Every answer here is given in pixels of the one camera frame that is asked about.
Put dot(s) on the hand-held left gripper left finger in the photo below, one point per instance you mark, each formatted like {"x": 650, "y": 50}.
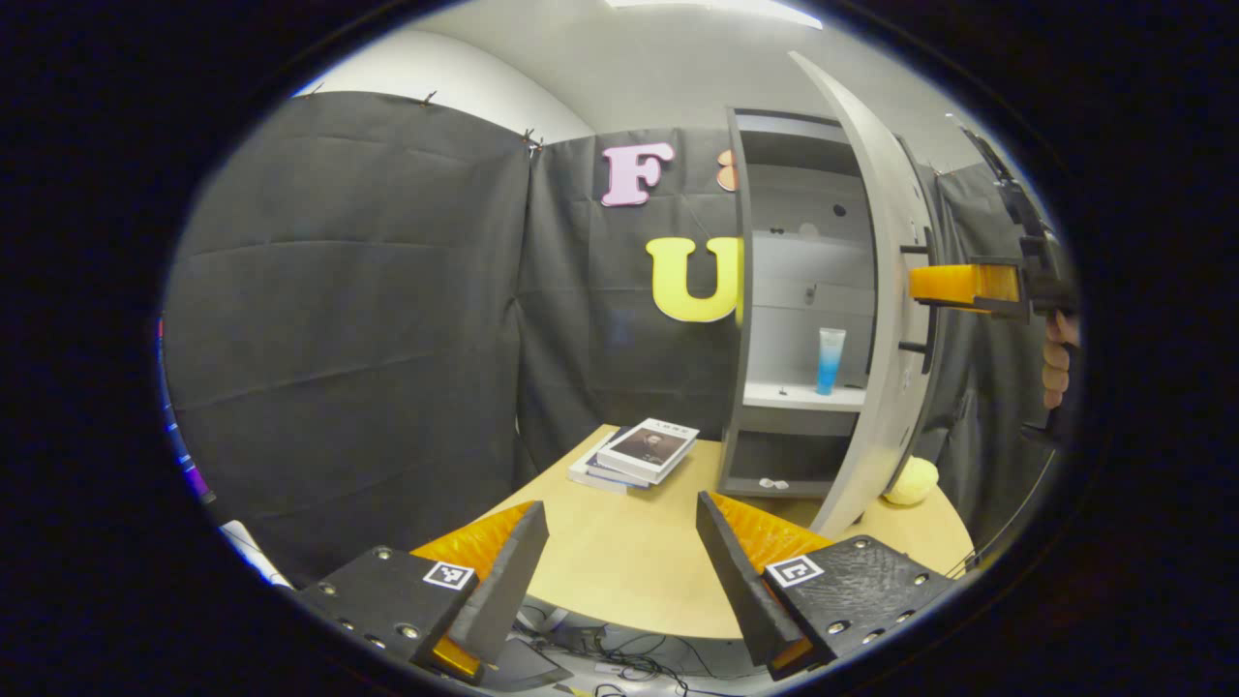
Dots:
{"x": 503, "y": 590}

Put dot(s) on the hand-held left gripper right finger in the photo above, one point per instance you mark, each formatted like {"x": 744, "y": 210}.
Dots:
{"x": 740, "y": 590}

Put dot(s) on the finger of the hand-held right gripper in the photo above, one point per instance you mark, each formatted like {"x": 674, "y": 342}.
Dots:
{"x": 963, "y": 284}

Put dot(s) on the clear blue bottle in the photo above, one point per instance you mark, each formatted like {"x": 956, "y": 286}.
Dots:
{"x": 830, "y": 363}

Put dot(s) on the dark grey cabinet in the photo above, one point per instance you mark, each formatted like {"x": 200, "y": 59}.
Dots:
{"x": 803, "y": 339}

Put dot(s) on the grey book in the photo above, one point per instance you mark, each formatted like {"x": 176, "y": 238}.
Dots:
{"x": 590, "y": 474}

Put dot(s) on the white book with dark photo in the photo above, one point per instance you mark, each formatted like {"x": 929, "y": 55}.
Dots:
{"x": 650, "y": 445}

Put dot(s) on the yellow bumpy round toy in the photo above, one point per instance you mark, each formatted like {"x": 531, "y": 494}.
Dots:
{"x": 915, "y": 481}

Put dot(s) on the black backdrop cloth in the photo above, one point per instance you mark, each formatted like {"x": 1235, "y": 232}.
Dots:
{"x": 339, "y": 339}

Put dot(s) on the large ceiling light panel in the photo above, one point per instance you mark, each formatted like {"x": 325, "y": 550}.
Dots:
{"x": 716, "y": 8}

